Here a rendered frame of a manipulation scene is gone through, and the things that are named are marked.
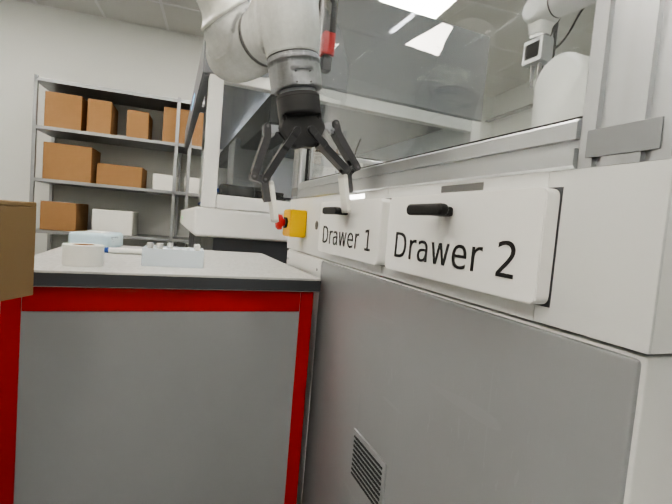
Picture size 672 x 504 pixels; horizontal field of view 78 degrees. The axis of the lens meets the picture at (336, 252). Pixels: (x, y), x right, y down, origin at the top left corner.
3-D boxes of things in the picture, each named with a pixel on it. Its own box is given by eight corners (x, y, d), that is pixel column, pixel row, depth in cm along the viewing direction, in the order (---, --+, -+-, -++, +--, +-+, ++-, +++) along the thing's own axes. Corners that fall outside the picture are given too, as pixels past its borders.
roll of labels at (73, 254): (91, 262, 86) (92, 242, 86) (110, 266, 82) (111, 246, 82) (54, 263, 80) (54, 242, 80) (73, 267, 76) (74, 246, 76)
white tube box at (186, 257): (141, 265, 87) (142, 247, 87) (144, 261, 95) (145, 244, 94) (203, 268, 91) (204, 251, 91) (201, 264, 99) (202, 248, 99)
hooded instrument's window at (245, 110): (198, 206, 148) (206, 76, 145) (182, 209, 313) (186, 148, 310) (459, 230, 191) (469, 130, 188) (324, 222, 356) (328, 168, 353)
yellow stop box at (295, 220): (286, 236, 107) (288, 208, 106) (279, 235, 113) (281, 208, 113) (305, 238, 109) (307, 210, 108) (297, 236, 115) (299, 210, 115)
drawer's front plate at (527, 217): (534, 305, 38) (548, 186, 38) (383, 267, 65) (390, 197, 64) (548, 306, 39) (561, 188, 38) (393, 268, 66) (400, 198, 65)
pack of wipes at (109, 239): (105, 250, 112) (106, 233, 112) (66, 247, 110) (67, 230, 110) (123, 246, 127) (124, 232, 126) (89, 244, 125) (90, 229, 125)
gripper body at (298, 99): (278, 87, 67) (286, 146, 68) (327, 87, 70) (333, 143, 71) (268, 99, 74) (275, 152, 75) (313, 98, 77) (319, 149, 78)
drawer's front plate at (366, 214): (376, 265, 67) (382, 197, 67) (317, 250, 94) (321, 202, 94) (386, 266, 68) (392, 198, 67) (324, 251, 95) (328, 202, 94)
